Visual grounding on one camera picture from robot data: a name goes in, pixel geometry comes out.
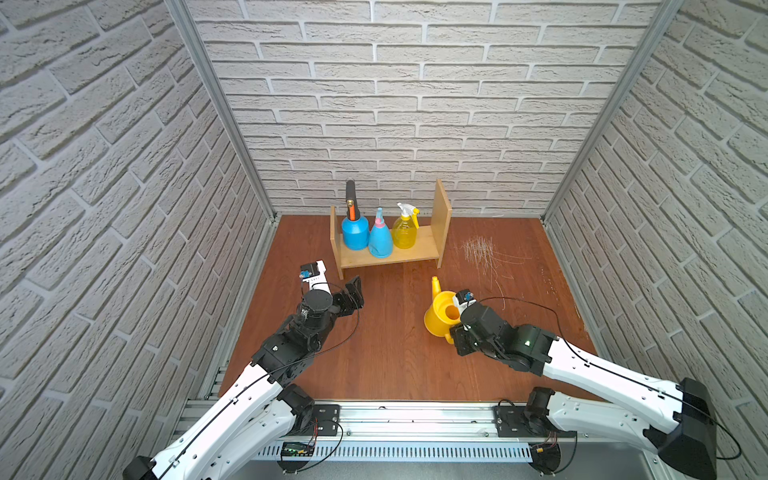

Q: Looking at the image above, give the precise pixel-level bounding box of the yellow watering can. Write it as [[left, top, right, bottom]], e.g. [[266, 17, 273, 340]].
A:
[[424, 276, 460, 345]]

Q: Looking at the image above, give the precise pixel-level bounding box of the small blue spray bottle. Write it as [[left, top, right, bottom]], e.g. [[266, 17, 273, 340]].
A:
[[368, 207, 394, 259]]

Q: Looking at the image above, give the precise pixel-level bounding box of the blue pressure sprayer bottle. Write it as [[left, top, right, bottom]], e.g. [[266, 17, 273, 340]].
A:
[[342, 180, 369, 251]]

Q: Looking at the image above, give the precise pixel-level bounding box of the yellow spray bottle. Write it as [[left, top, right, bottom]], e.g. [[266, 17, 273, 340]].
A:
[[391, 202, 420, 250]]

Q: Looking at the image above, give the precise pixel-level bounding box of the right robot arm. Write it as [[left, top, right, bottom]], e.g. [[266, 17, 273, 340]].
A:
[[450, 290, 717, 479]]

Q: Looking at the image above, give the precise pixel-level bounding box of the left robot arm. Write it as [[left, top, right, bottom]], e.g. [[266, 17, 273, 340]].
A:
[[122, 275, 364, 479]]

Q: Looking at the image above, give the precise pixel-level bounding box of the wooden shelf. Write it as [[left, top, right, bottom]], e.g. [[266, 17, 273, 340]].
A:
[[329, 179, 454, 280]]

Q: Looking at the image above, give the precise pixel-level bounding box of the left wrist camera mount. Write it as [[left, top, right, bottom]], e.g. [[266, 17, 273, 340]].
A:
[[299, 260, 331, 293]]

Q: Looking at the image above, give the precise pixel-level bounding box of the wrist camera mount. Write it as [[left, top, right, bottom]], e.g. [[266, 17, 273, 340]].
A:
[[299, 260, 331, 293], [453, 289, 476, 316]]

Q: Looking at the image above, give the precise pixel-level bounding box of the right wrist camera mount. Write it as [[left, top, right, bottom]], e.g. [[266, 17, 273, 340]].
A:
[[453, 289, 476, 316]]

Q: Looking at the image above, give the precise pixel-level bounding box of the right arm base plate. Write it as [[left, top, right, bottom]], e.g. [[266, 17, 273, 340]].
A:
[[492, 402, 576, 438]]

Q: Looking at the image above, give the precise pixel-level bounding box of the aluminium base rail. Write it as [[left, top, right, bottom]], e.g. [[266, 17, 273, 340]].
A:
[[251, 401, 634, 471]]

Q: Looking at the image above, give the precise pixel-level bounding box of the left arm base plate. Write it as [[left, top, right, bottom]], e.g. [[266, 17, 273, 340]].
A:
[[288, 403, 341, 437]]

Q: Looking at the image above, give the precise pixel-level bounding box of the left floor aluminium rail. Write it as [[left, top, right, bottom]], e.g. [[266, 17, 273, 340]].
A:
[[143, 220, 293, 479]]

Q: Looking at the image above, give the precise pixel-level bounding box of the left aluminium corner post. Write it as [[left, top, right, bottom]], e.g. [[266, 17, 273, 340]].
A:
[[166, 0, 278, 222]]

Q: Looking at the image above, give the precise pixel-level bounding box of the aluminium corner post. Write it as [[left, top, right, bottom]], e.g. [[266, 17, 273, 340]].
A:
[[541, 0, 684, 227], [166, 0, 278, 222]]

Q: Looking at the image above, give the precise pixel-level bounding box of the right aluminium corner post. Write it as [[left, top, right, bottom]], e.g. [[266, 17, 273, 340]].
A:
[[541, 0, 684, 227]]

